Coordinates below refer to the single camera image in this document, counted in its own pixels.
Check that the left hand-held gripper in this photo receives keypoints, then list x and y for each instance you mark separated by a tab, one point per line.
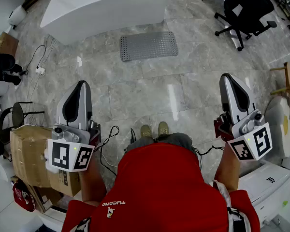
62	153

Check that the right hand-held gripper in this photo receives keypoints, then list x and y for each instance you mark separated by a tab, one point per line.
261	141

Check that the grey rubber bath mat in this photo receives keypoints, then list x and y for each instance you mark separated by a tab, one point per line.
148	46

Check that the person's right forearm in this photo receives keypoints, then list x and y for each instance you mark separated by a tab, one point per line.
228	173

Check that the person's left forearm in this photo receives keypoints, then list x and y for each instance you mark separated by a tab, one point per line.
93	185

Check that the white bathtub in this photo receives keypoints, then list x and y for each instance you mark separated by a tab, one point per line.
101	11

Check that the white power strip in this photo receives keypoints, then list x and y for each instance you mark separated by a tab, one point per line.
40	70

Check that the person's left tan shoe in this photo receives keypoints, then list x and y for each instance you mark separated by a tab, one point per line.
146	130

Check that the person's tan shoe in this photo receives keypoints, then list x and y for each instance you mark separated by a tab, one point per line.
146	130
163	129

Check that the person's grey shorts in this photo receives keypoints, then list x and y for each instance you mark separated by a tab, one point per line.
171	139

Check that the brown cardboard box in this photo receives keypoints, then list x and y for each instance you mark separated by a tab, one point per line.
29	153

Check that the person's right tan shoe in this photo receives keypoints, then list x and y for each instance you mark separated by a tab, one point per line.
163	129

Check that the black office chair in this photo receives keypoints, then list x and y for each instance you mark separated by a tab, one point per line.
249	8

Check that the black bundle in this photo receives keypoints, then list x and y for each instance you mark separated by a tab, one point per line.
2	64

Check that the white cabinet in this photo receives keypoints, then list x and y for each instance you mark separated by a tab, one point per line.
268	185

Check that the brown wooden board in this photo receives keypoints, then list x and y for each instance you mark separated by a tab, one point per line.
6	45

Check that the red printed bag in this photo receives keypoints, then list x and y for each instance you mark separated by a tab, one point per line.
23	197

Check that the person's red shirt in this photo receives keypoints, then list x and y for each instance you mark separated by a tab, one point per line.
159	190

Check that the white round bin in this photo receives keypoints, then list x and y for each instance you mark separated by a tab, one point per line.
17	14

